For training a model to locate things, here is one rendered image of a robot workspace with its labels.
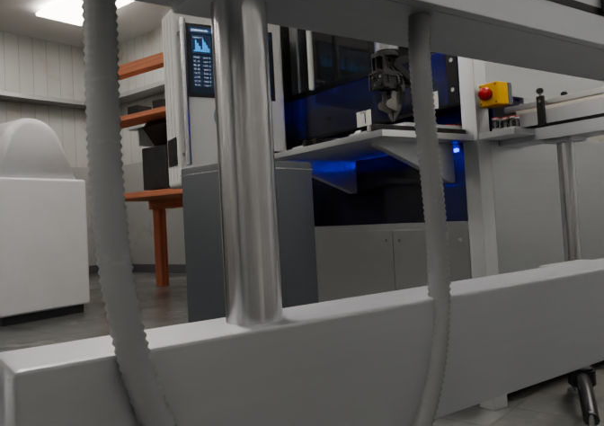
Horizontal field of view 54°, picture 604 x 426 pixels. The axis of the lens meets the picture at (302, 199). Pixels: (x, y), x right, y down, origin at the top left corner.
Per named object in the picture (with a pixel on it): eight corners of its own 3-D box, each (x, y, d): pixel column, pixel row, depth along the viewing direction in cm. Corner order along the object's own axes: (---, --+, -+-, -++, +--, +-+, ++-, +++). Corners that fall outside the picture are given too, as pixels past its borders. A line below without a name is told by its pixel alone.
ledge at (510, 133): (505, 140, 198) (505, 135, 198) (541, 135, 188) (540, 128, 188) (478, 139, 190) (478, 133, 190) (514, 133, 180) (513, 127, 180)
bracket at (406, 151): (448, 183, 201) (446, 145, 201) (455, 182, 198) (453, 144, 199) (373, 184, 181) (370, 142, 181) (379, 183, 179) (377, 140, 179)
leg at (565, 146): (576, 382, 188) (559, 140, 191) (604, 388, 181) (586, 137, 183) (560, 388, 183) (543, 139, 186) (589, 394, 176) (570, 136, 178)
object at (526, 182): (335, 309, 414) (328, 183, 417) (647, 355, 246) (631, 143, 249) (203, 332, 356) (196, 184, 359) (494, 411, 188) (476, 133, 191)
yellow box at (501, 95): (493, 109, 193) (492, 87, 193) (512, 105, 187) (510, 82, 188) (478, 108, 189) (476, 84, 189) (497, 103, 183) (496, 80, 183)
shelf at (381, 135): (352, 164, 253) (351, 159, 254) (489, 141, 196) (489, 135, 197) (255, 163, 226) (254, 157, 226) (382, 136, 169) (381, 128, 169)
